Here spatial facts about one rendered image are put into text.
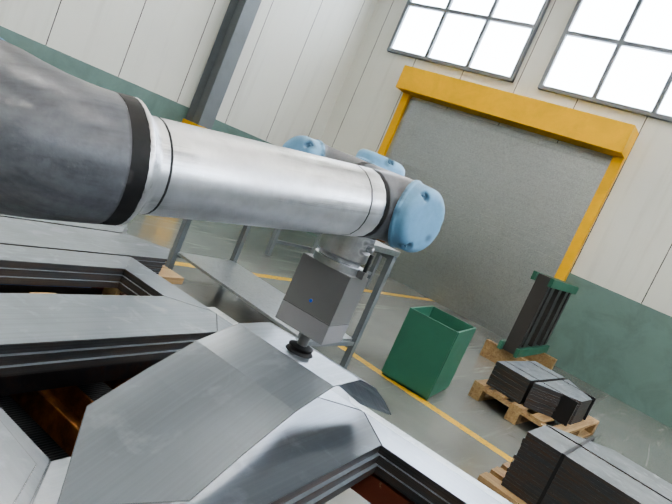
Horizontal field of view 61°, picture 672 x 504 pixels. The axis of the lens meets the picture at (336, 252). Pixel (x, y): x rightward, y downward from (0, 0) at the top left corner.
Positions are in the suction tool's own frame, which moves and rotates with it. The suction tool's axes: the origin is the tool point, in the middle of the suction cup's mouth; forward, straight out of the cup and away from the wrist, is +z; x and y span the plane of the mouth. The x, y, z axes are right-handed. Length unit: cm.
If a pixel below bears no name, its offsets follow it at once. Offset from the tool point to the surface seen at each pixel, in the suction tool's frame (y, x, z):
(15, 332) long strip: 39.6, 14.7, 15.8
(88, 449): 4.7, 28.6, 10.6
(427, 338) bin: 69, -342, 57
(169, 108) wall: 619, -555, -18
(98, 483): 0.4, 30.2, 11.4
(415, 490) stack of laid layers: -19.4, -26.7, 18.6
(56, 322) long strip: 42.1, 5.7, 15.7
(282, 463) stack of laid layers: -4.1, -1.9, 15.7
